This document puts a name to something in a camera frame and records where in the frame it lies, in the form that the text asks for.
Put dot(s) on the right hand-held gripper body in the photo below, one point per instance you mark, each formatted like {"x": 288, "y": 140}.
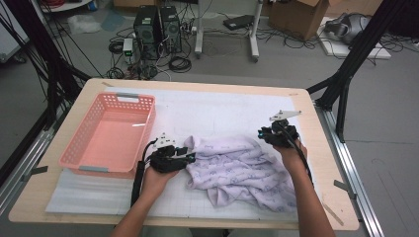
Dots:
{"x": 283, "y": 135}

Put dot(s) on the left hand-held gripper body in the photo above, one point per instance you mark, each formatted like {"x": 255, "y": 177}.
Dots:
{"x": 164, "y": 163}

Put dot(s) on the lavender patterned cloth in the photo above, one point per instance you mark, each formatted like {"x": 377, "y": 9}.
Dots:
{"x": 237, "y": 171}

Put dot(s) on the pink plastic basket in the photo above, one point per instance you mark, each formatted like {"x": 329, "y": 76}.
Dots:
{"x": 112, "y": 141}

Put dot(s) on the person's left hand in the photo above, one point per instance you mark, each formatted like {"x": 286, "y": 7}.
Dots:
{"x": 158, "y": 182}

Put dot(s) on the person's right hand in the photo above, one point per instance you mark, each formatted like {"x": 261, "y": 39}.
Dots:
{"x": 293, "y": 158}

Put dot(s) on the white foam board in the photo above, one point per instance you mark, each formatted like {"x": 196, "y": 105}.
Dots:
{"x": 336, "y": 49}

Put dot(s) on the black flat device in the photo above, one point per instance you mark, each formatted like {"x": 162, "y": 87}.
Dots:
{"x": 238, "y": 21}

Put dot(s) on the large cardboard box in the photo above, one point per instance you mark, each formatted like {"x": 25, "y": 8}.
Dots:
{"x": 296, "y": 19}

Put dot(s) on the small white power box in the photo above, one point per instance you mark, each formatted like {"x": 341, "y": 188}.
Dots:
{"x": 127, "y": 46}

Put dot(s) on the white metal stand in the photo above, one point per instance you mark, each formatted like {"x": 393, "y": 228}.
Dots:
{"x": 198, "y": 33}

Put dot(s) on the black computer tower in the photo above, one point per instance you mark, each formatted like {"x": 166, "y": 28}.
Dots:
{"x": 171, "y": 29}
{"x": 146, "y": 33}

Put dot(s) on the grey helmet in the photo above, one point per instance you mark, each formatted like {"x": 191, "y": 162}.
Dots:
{"x": 349, "y": 28}

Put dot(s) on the clear plastic bag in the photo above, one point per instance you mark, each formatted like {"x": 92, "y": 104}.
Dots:
{"x": 84, "y": 23}

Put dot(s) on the white cabinet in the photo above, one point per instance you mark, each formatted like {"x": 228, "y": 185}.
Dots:
{"x": 10, "y": 39}

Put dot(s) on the grey metal bracket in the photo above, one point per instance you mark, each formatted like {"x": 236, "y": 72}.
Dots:
{"x": 345, "y": 188}
{"x": 34, "y": 172}

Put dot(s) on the black metal frame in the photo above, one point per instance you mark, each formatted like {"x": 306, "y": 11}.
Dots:
{"x": 49, "y": 62}
{"x": 357, "y": 56}

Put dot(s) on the aluminium rail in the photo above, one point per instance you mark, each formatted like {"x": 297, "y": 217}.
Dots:
{"x": 364, "y": 210}
{"x": 29, "y": 154}

